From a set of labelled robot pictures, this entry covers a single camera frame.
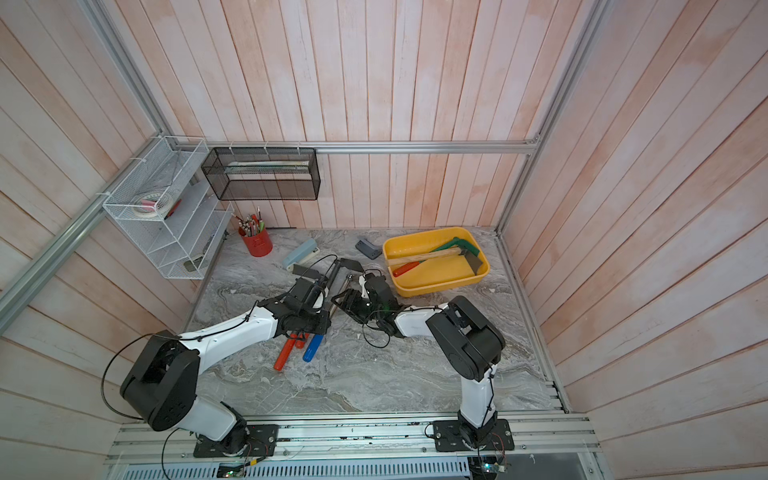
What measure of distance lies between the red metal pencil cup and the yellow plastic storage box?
0.45 metres

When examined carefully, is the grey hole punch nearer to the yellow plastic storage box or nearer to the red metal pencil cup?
the yellow plastic storage box

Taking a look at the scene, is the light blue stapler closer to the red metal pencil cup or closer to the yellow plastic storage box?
the red metal pencil cup

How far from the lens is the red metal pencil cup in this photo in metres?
1.06

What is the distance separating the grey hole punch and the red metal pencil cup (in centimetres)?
35

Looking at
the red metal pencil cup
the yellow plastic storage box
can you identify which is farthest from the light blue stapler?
the yellow plastic storage box

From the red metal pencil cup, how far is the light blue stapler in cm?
11

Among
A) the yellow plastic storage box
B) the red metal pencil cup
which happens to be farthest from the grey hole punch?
the red metal pencil cup

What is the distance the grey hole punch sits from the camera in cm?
113

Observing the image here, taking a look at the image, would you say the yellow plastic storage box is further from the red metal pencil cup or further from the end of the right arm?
the red metal pencil cup

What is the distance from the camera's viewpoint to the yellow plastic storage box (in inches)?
39.2

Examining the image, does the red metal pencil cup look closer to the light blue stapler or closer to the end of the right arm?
the light blue stapler

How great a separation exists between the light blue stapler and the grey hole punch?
0.58ft

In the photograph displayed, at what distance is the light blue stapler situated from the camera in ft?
3.53

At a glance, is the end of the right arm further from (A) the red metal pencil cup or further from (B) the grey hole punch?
(A) the red metal pencil cup
